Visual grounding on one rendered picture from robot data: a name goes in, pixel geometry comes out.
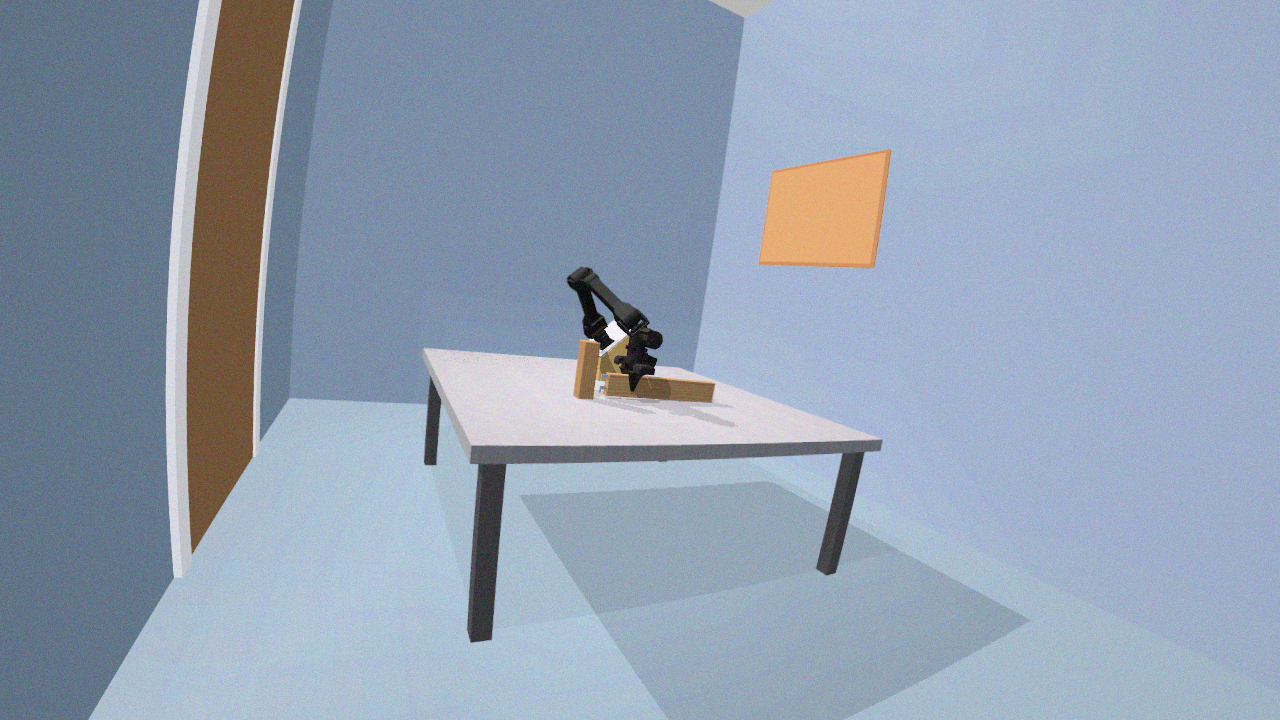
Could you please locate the brown wooden post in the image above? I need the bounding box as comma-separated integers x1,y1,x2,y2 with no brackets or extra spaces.
573,340,600,400

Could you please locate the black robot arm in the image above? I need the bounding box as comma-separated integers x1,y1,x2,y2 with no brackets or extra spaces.
567,266,663,350

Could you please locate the wooden rail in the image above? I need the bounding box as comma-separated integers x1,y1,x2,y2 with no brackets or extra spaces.
599,372,716,404

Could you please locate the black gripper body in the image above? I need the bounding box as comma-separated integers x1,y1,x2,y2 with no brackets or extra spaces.
614,343,655,375

